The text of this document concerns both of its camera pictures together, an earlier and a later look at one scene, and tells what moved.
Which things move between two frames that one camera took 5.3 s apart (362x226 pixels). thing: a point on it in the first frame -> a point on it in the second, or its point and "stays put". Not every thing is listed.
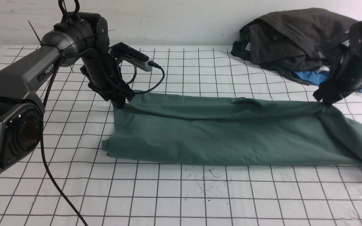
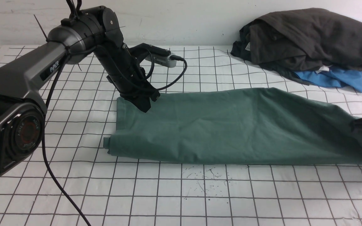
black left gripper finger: x=118 y=102 -> x=143 y=101
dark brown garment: x=319 y=36 stays put
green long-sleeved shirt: x=172 y=129 stays put
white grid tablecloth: x=106 y=190 stays put
